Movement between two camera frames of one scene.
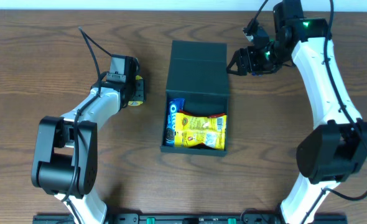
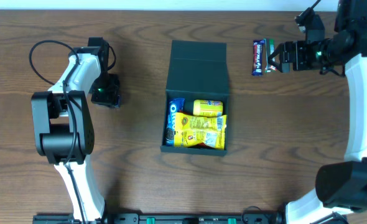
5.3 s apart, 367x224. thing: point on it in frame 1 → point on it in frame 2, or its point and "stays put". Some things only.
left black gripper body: (140, 92) → (106, 96)
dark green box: (198, 73) stays put
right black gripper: (247, 61) → (287, 56)
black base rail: (191, 218) stays put
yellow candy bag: (190, 131) stays put
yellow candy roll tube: (137, 103) → (207, 108)
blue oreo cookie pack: (175, 106) stays put
